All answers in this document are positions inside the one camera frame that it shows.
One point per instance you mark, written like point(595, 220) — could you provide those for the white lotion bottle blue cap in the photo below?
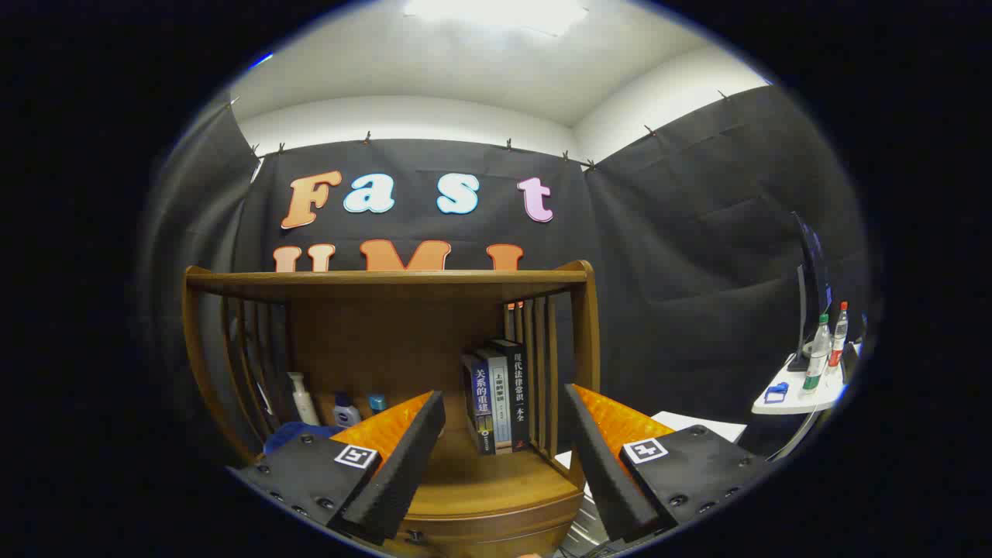
point(346, 415)

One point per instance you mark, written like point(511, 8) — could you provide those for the small blue object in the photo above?
point(775, 394)

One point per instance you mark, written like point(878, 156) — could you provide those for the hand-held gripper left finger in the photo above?
point(403, 473)

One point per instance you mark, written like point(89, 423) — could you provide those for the wooden countertop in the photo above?
point(496, 477)

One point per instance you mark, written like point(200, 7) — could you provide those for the wooden cabinet with slatted shelf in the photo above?
point(372, 341)

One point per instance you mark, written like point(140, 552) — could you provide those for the clear bottle red label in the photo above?
point(837, 345)

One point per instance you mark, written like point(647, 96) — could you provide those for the computer monitor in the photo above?
point(810, 271)

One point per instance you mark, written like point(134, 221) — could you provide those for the white drawer unit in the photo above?
point(713, 430)

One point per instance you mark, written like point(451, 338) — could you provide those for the white side table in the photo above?
point(806, 399)

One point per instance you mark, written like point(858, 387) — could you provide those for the book with black spine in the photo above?
point(518, 395)

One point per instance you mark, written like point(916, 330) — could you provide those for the clear bottle green label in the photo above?
point(815, 364)

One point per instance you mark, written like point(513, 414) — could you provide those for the book with pale spine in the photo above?
point(501, 395)

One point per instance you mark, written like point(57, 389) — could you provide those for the ceiling light panel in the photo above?
point(496, 12)

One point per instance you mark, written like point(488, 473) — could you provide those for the teal clear bottle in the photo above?
point(377, 402)

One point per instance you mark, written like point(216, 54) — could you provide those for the blue folded towel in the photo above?
point(291, 435)

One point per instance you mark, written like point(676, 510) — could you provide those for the white pump bottle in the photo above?
point(304, 404)

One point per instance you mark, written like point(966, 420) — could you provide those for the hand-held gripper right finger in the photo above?
point(601, 473)

